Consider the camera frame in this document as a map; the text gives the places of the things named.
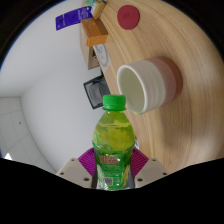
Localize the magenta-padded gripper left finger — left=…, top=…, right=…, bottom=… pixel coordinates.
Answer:
left=54, top=148, right=98, bottom=190

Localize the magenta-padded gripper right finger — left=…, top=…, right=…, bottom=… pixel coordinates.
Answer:
left=128, top=148, right=170, bottom=190

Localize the green drink bottle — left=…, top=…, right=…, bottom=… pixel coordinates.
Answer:
left=92, top=94, right=136, bottom=192

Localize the grey mesh office chair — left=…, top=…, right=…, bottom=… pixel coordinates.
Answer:
left=83, top=73, right=112, bottom=110

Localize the cream and brown mug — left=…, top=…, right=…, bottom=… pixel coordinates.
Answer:
left=116, top=57, right=184, bottom=116

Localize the wooden side desk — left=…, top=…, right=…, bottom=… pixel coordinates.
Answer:
left=79, top=19, right=104, bottom=71

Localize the white sheet with round print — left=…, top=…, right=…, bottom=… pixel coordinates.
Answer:
left=92, top=43, right=112, bottom=69

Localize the orange-brown box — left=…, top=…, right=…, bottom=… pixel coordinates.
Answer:
left=80, top=17, right=109, bottom=48

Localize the purple standing pouch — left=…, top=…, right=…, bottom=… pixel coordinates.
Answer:
left=55, top=5, right=94, bottom=32

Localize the flat round red coaster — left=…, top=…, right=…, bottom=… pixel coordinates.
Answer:
left=116, top=4, right=141, bottom=31

